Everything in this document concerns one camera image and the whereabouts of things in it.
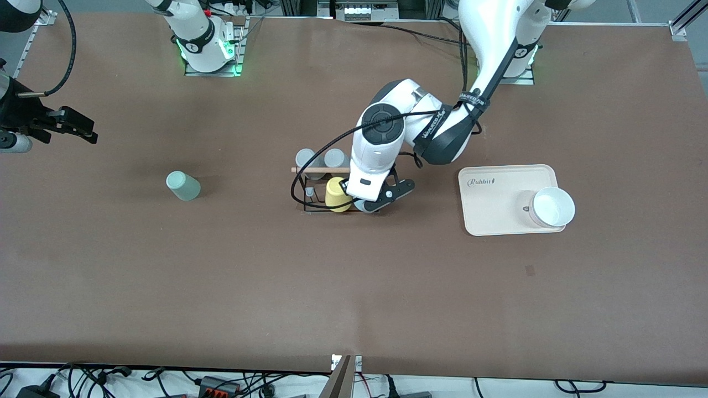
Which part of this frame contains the black plug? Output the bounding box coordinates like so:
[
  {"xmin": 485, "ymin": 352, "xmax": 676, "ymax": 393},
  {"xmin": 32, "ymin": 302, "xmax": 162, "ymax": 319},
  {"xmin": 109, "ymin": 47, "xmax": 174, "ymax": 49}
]
[{"xmin": 386, "ymin": 376, "xmax": 433, "ymax": 398}]

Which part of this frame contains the beige plastic tray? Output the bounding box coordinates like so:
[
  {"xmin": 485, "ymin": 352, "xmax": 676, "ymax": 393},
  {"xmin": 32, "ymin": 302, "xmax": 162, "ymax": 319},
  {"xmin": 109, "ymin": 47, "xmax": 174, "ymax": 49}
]
[{"xmin": 458, "ymin": 164, "xmax": 567, "ymax": 237}]

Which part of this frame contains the yellow cup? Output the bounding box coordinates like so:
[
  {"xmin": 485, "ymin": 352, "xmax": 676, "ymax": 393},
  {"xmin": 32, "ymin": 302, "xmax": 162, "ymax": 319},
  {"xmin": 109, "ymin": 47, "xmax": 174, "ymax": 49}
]
[{"xmin": 325, "ymin": 176, "xmax": 353, "ymax": 213}]

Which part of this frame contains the black wire cup rack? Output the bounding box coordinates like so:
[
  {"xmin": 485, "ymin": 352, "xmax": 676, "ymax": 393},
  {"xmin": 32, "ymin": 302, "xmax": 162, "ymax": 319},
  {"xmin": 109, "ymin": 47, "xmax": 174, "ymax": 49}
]
[{"xmin": 291, "ymin": 163, "xmax": 388, "ymax": 215}]

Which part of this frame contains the black orange connector block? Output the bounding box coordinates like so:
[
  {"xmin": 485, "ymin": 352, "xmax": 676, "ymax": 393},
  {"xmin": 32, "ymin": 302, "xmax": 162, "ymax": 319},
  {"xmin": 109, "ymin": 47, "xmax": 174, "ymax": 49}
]
[{"xmin": 198, "ymin": 376, "xmax": 242, "ymax": 396}]

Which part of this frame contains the black power adapter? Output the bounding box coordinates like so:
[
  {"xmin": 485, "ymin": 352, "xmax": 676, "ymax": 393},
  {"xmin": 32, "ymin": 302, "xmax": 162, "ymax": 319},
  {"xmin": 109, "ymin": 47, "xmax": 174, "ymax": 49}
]
[{"xmin": 15, "ymin": 384, "xmax": 60, "ymax": 398}]

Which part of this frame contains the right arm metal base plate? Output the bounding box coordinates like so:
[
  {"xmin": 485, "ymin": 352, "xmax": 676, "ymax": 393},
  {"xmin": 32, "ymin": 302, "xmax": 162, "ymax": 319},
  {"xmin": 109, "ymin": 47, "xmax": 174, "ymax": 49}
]
[{"xmin": 184, "ymin": 17, "xmax": 247, "ymax": 77}]

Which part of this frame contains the black base cable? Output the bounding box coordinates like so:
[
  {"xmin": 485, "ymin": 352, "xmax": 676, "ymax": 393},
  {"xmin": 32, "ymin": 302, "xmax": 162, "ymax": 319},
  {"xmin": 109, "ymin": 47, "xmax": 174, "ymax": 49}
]
[{"xmin": 382, "ymin": 18, "xmax": 468, "ymax": 48}]

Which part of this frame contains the grey cup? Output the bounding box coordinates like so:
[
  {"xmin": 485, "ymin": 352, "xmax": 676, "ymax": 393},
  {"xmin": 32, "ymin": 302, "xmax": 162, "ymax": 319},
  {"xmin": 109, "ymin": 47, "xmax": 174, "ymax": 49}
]
[
  {"xmin": 324, "ymin": 148, "xmax": 352, "ymax": 176},
  {"xmin": 295, "ymin": 148, "xmax": 325, "ymax": 181}
]

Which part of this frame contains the pale green cup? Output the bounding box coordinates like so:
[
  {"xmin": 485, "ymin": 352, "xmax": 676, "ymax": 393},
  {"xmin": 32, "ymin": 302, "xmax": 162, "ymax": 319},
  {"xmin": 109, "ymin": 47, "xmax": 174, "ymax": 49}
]
[{"xmin": 166, "ymin": 171, "xmax": 202, "ymax": 202}]

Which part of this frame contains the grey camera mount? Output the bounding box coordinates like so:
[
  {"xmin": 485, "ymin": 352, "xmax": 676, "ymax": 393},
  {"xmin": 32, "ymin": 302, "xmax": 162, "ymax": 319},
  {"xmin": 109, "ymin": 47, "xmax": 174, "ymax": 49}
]
[{"xmin": 318, "ymin": 354, "xmax": 363, "ymax": 398}]

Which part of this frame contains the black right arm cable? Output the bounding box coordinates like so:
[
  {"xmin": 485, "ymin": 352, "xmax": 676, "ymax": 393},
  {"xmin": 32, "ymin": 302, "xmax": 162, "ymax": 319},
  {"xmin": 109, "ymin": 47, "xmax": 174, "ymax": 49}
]
[{"xmin": 17, "ymin": 0, "xmax": 77, "ymax": 98}]

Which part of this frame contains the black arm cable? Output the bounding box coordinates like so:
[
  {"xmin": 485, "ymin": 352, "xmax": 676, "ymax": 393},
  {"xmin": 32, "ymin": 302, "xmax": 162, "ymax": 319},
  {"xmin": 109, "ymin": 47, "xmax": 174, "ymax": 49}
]
[
  {"xmin": 290, "ymin": 91, "xmax": 483, "ymax": 211},
  {"xmin": 17, "ymin": 0, "xmax": 77, "ymax": 98}
]

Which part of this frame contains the black floor cable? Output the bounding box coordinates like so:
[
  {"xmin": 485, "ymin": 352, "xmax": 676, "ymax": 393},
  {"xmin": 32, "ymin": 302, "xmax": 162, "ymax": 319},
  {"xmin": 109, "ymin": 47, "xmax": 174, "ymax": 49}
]
[{"xmin": 555, "ymin": 379, "xmax": 609, "ymax": 395}]

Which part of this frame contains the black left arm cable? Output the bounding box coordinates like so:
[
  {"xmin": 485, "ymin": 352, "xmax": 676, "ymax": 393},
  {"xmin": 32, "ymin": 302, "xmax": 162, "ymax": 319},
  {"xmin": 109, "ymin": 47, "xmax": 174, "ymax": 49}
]
[{"xmin": 290, "ymin": 91, "xmax": 483, "ymax": 211}]

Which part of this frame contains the white terminal block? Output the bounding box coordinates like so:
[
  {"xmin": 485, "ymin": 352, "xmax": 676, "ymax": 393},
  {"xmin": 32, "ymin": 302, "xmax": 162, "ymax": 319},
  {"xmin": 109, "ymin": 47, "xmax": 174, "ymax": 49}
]
[{"xmin": 343, "ymin": 4, "xmax": 378, "ymax": 22}]

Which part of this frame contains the white bowl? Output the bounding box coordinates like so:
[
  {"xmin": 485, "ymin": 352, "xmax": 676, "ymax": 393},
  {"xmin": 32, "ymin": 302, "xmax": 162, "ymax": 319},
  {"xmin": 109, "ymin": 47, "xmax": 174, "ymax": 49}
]
[{"xmin": 528, "ymin": 186, "xmax": 576, "ymax": 229}]

